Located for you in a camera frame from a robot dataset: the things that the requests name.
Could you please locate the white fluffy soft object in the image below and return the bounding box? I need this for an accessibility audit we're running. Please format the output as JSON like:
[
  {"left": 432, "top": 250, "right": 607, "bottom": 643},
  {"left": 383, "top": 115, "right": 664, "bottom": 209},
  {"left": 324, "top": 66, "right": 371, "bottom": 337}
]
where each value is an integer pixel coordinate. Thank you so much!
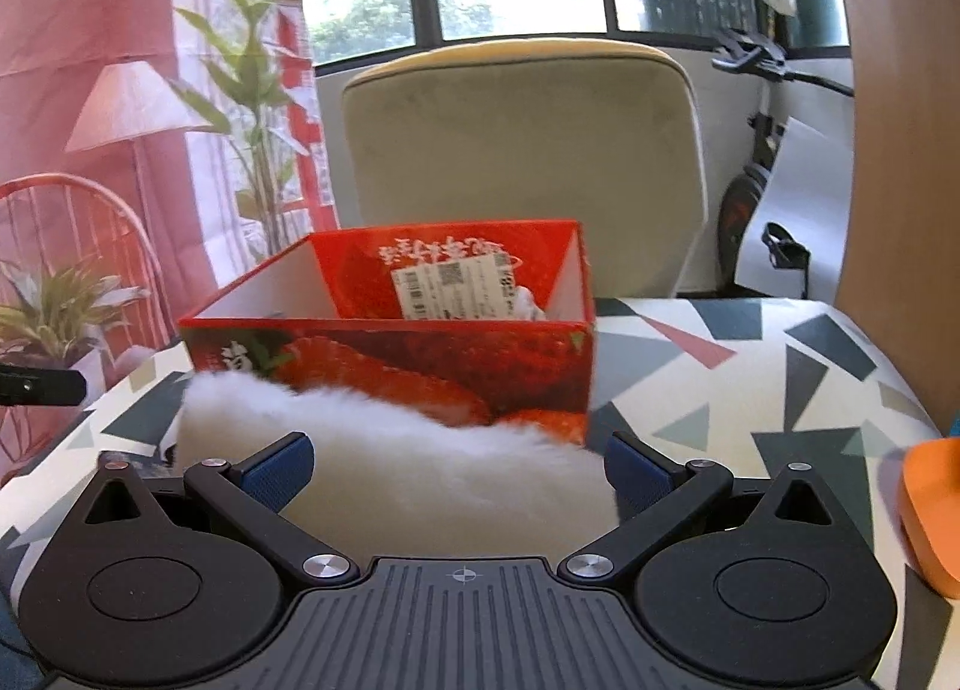
[{"left": 174, "top": 371, "right": 619, "bottom": 565}]

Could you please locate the red strawberry cardboard box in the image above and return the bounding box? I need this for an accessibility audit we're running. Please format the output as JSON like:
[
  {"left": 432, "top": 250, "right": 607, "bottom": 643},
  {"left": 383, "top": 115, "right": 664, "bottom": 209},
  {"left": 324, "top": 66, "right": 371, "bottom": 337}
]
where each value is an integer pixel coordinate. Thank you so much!
[{"left": 179, "top": 219, "right": 596, "bottom": 445}]

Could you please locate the small potted plant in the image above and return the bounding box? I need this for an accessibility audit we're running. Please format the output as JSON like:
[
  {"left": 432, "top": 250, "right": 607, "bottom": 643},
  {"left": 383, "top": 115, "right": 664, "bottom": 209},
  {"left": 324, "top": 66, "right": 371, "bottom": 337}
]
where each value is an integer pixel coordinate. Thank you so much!
[{"left": 2, "top": 259, "right": 149, "bottom": 407}]

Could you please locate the geometric patterned table cloth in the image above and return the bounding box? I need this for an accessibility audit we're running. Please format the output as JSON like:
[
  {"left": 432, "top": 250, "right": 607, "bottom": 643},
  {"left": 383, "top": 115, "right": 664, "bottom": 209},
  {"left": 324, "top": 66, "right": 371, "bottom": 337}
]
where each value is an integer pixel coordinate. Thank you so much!
[{"left": 2, "top": 300, "right": 958, "bottom": 688}]

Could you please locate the orange plastic spoon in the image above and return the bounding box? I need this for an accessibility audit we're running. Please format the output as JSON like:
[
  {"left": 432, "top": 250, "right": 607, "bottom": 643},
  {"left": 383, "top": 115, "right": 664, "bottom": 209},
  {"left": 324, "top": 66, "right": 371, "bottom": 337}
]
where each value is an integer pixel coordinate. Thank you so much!
[{"left": 898, "top": 436, "right": 960, "bottom": 601}]

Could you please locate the red patterned curtain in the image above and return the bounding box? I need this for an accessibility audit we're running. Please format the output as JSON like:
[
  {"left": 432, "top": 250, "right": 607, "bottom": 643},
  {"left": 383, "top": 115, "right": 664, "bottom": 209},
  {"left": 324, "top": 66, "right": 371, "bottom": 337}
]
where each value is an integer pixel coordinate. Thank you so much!
[{"left": 2, "top": 0, "right": 338, "bottom": 310}]

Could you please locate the pink table lamp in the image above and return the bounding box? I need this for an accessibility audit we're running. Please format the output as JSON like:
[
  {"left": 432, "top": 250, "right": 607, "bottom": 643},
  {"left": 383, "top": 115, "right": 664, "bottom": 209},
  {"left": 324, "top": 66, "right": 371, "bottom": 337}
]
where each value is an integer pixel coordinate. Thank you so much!
[{"left": 62, "top": 58, "right": 217, "bottom": 354}]

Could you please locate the brown wooden panel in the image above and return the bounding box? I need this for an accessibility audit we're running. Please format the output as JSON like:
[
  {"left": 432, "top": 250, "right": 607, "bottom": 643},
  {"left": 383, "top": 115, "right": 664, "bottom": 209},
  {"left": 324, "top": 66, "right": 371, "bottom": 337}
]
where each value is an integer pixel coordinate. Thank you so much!
[{"left": 836, "top": 0, "right": 958, "bottom": 430}]

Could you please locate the tall green potted plant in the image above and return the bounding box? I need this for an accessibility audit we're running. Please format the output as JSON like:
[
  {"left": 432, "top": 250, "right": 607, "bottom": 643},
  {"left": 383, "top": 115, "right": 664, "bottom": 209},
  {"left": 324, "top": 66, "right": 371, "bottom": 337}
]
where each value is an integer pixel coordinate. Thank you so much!
[{"left": 169, "top": 0, "right": 313, "bottom": 263}]

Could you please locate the beige yellow-edged armchair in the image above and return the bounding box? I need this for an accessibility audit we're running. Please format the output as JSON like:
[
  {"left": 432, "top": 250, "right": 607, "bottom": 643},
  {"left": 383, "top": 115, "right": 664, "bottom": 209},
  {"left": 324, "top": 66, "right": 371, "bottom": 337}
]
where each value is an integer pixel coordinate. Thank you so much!
[{"left": 342, "top": 38, "right": 708, "bottom": 298}]

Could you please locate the black exercise bike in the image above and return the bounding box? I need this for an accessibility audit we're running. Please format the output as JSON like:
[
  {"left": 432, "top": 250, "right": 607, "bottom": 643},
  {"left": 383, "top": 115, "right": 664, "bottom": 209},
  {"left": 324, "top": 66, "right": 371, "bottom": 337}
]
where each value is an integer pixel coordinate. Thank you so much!
[{"left": 711, "top": 29, "right": 854, "bottom": 297}]

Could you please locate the red wire chair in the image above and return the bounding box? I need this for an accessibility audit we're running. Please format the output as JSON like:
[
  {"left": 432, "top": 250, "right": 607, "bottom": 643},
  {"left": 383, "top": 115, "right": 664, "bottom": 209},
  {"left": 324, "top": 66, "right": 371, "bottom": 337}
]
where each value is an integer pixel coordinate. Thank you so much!
[{"left": 2, "top": 173, "right": 172, "bottom": 481}]

